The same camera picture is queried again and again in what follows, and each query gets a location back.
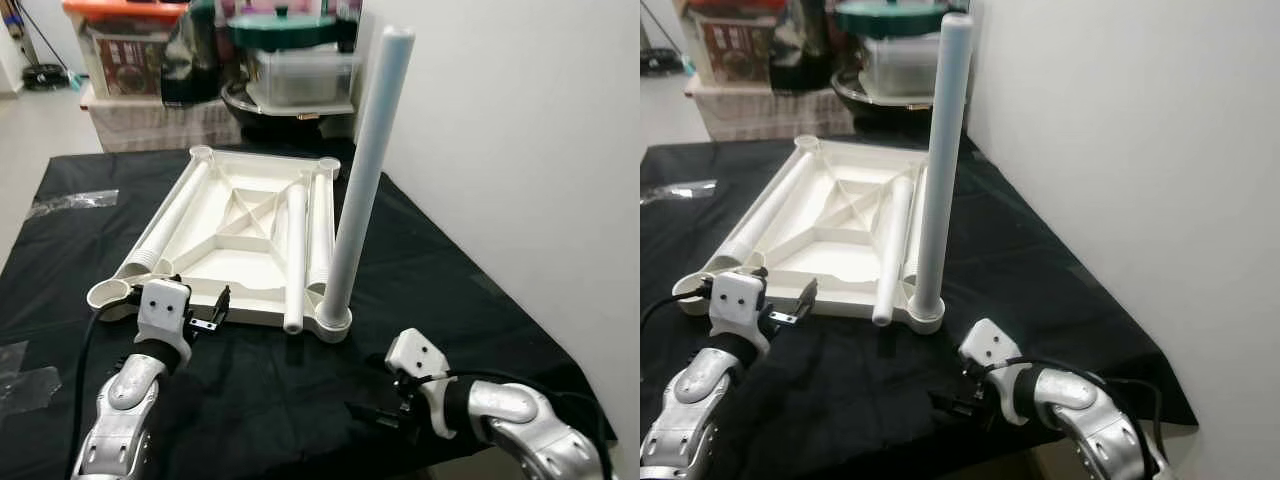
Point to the black tablecloth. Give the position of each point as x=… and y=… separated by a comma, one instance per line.
x=880, y=400
x=300, y=400

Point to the white plastic table top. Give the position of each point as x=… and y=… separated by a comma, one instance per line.
x=830, y=270
x=240, y=275

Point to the green pot lid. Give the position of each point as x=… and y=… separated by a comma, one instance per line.
x=285, y=30
x=890, y=18

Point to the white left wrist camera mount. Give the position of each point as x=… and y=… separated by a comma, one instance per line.
x=163, y=312
x=738, y=305

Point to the red printed carton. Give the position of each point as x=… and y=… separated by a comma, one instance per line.
x=742, y=52
x=128, y=65

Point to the clear plastic container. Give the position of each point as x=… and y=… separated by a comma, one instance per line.
x=900, y=68
x=300, y=78

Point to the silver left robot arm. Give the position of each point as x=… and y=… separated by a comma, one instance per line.
x=120, y=420
x=690, y=410

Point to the beige cloth covered bench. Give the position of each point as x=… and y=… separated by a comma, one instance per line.
x=160, y=125
x=770, y=112

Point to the black round wok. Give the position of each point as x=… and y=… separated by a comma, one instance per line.
x=285, y=122
x=885, y=112

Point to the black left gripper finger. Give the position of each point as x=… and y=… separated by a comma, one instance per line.
x=807, y=300
x=220, y=308

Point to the clear storage box orange lid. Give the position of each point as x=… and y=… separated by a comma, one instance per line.
x=120, y=10
x=695, y=50

